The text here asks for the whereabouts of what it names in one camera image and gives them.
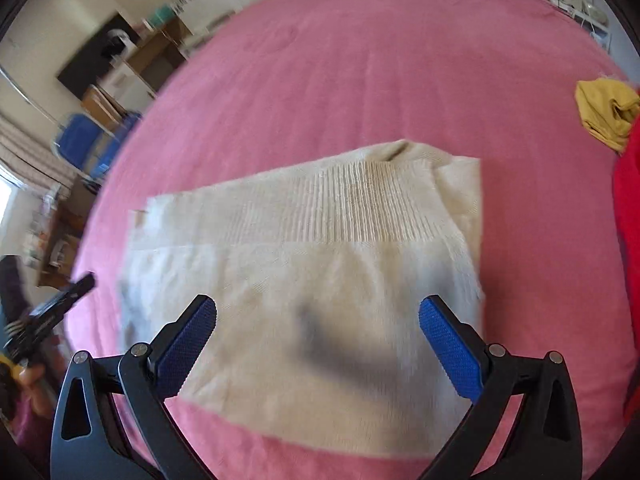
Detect blue wheeled chair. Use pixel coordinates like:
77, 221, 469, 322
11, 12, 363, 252
52, 112, 139, 186

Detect white and black appliance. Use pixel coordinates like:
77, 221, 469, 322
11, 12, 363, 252
100, 30, 129, 61

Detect red garment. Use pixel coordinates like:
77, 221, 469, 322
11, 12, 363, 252
612, 120, 640, 427

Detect person's left hand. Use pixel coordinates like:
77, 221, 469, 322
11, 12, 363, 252
19, 361, 51, 409

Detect white wire rack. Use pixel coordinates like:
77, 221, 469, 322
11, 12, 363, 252
545, 0, 614, 52

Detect patterned beige curtain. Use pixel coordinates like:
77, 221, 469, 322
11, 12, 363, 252
0, 115, 77, 197

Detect cluttered wooden table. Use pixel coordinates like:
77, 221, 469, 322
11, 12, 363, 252
25, 195, 87, 287

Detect yellow garment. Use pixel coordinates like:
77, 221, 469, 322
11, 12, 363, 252
575, 77, 640, 154

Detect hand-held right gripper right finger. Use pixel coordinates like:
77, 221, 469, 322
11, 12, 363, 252
417, 295, 584, 480

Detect wooden desk with white drawers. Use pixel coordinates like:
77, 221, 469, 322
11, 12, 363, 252
82, 20, 197, 127

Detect pink fleece blanket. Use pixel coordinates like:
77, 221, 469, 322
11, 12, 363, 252
62, 0, 640, 480

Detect person's left forearm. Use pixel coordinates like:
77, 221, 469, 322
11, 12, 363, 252
7, 390, 58, 466

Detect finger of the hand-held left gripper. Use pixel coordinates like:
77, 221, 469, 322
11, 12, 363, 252
31, 272, 97, 324

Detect cream knit sweater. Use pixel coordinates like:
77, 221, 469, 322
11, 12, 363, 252
120, 140, 487, 459

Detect black wall television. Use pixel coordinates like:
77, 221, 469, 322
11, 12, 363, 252
57, 12, 141, 96

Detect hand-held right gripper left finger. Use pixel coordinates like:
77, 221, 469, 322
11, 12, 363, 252
50, 294, 218, 480

